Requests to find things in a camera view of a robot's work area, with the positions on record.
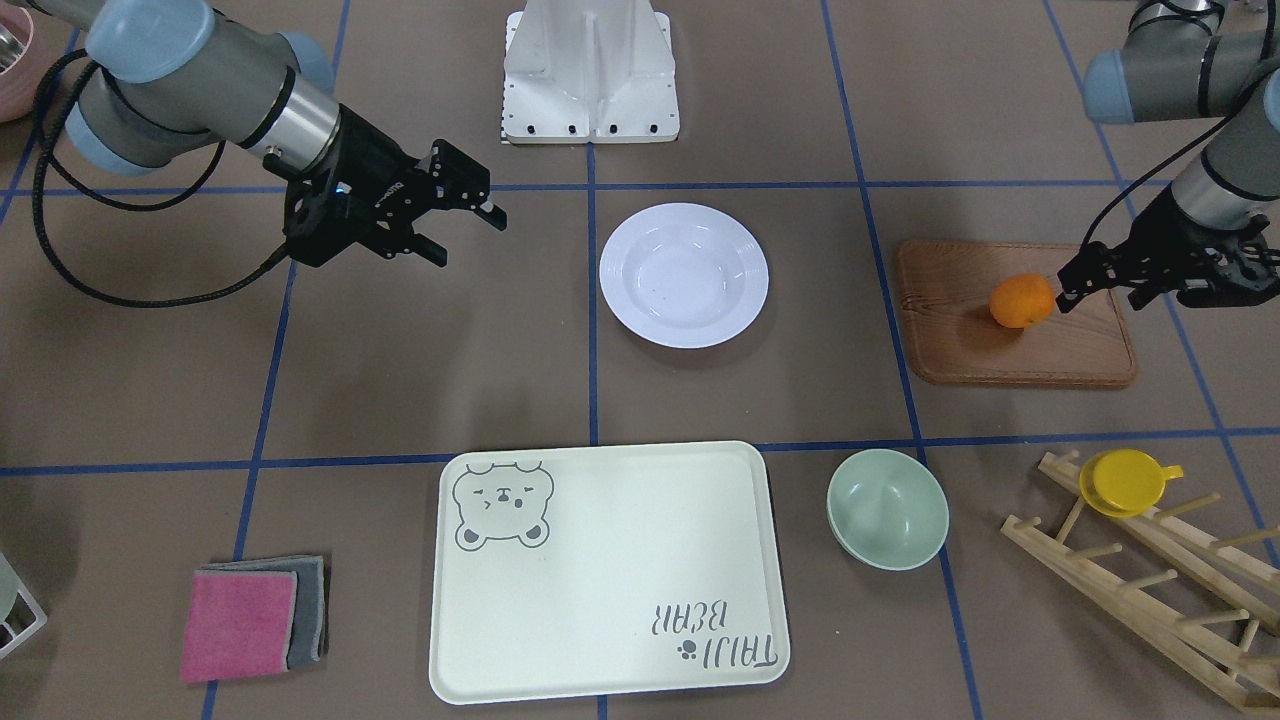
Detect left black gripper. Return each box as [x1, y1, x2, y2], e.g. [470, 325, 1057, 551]
[1056, 188, 1279, 313]

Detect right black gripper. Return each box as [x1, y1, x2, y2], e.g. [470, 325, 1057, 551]
[282, 105, 508, 268]

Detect orange fruit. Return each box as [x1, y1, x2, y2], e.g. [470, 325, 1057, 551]
[988, 273, 1057, 329]

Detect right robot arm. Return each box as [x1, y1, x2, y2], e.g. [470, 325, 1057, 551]
[29, 1, 507, 266]

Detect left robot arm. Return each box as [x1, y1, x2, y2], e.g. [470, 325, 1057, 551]
[1056, 1, 1279, 313]

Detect wooden tray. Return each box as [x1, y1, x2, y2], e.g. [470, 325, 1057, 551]
[895, 240, 1138, 389]

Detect cream bear tray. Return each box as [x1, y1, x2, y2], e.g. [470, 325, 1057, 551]
[428, 441, 791, 705]

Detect yellow mug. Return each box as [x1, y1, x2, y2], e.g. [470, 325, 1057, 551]
[1076, 448, 1185, 518]

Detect white round plate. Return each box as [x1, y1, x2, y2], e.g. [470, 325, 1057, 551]
[599, 202, 771, 348]

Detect wooden mug drying rack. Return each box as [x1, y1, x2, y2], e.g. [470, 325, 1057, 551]
[998, 450, 1279, 719]

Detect green bowl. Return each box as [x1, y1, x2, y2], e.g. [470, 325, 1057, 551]
[826, 448, 950, 571]

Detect pink bowl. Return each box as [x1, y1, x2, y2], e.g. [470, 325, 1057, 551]
[1, 3, 40, 124]

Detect grey cloth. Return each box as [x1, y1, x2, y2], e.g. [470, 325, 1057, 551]
[196, 555, 326, 673]

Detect pink cloth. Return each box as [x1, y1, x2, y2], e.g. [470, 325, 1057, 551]
[180, 570, 298, 684]

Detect green cup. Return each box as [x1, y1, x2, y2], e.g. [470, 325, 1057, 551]
[0, 553, 20, 621]

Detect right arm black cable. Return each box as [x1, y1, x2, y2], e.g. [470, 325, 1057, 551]
[32, 50, 301, 309]

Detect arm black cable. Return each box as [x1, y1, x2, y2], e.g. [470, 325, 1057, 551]
[32, 50, 301, 309]
[1078, 60, 1280, 272]

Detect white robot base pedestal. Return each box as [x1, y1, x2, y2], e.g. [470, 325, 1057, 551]
[500, 1, 681, 145]

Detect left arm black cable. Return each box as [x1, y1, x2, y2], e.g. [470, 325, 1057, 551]
[1078, 60, 1280, 272]

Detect white wire cup rack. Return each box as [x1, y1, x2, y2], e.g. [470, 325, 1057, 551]
[1, 580, 49, 659]

